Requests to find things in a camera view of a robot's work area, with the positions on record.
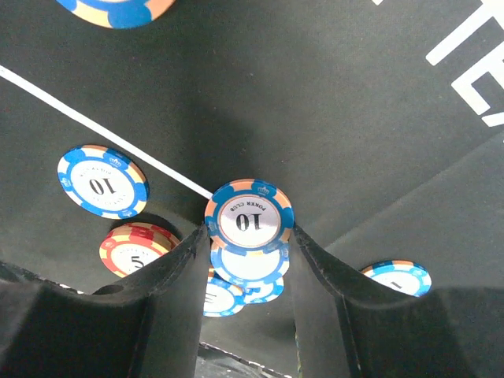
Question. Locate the blue chips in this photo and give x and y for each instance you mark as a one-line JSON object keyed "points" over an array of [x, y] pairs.
{"points": [[103, 181], [117, 14]]}

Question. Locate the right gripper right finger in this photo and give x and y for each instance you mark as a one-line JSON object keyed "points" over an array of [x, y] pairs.
{"points": [[351, 326]]}

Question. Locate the red poker chip stack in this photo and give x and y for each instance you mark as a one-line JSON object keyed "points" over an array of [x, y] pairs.
{"points": [[131, 246]]}

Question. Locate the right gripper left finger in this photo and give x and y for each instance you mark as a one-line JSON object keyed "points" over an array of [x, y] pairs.
{"points": [[147, 324]]}

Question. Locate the blue poker chip stack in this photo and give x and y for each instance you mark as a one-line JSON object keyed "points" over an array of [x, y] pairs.
{"points": [[237, 280]]}

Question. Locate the black poker felt mat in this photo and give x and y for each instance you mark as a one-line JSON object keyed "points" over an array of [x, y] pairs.
{"points": [[381, 121]]}

